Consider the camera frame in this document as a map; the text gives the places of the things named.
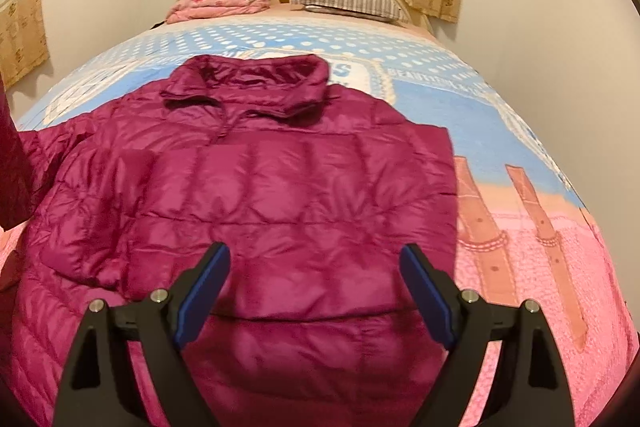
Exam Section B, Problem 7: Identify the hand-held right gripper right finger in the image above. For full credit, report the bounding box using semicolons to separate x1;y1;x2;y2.
399;243;576;427

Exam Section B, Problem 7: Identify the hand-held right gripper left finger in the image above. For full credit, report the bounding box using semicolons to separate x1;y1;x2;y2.
52;242;232;427

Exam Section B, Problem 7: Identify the magenta puffer jacket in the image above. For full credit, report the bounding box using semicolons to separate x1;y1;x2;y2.
9;54;462;427

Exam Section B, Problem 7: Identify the pink and blue printed blanket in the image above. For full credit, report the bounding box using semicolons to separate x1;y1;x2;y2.
0;5;640;427

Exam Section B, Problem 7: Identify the folded pink floral quilt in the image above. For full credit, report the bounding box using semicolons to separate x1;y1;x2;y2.
166;0;271;24

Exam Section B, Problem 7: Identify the grey striped pillow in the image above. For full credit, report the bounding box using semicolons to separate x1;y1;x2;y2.
290;0;410;24

